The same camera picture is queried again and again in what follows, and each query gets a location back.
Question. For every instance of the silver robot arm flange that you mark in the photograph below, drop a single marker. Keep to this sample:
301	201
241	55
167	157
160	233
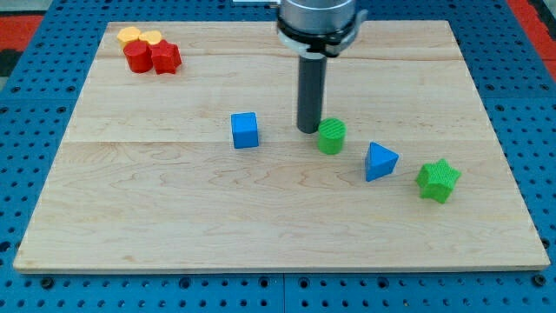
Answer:
314	29

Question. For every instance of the blue triangle block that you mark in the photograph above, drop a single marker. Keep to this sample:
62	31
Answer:
380	161

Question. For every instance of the blue cube block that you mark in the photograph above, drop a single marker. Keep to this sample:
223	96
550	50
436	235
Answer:
244	130

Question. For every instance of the green cylinder block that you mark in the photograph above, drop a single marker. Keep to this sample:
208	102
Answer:
332	132

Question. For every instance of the light wooden board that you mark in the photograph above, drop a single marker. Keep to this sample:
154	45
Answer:
147	180

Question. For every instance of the grey cylindrical pointer tool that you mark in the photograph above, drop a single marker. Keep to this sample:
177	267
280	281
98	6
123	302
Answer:
311	85

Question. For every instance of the red star block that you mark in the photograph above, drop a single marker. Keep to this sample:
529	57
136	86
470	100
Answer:
166	57

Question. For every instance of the green star block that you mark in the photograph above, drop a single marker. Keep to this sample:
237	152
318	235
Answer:
437	180

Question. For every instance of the red cylinder block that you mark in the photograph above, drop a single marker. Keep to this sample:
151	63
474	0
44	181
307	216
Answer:
138	56

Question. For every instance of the yellow heart block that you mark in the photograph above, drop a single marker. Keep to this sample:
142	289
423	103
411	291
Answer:
151	37

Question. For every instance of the yellow hexagon block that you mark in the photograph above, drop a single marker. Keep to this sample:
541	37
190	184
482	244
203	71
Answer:
128	35

